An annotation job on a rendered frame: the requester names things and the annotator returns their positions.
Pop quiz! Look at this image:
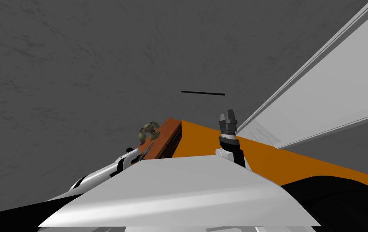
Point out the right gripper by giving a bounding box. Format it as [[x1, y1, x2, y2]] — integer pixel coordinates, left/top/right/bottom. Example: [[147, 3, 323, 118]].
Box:
[[218, 109, 239, 132]]

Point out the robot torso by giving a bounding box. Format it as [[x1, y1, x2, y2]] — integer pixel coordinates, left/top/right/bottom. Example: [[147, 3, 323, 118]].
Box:
[[38, 154, 322, 232]]

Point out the thin black bar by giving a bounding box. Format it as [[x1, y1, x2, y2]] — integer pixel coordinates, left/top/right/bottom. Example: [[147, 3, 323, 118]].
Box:
[[181, 90, 226, 97]]

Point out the brown drawer front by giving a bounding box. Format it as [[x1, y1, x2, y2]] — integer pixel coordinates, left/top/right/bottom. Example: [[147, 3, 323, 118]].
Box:
[[137, 117, 183, 161]]

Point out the olive green knob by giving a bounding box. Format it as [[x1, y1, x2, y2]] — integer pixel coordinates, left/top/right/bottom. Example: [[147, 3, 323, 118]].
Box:
[[138, 121, 160, 145]]

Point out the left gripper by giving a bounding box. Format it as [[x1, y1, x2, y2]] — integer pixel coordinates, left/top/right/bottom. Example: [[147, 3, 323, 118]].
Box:
[[131, 143, 154, 164]]

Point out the white door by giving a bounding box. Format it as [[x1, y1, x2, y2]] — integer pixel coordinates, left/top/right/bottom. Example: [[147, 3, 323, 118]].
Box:
[[236, 0, 368, 150]]

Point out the orange cabinet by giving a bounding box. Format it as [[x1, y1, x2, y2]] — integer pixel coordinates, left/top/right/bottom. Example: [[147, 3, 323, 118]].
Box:
[[137, 117, 368, 196]]

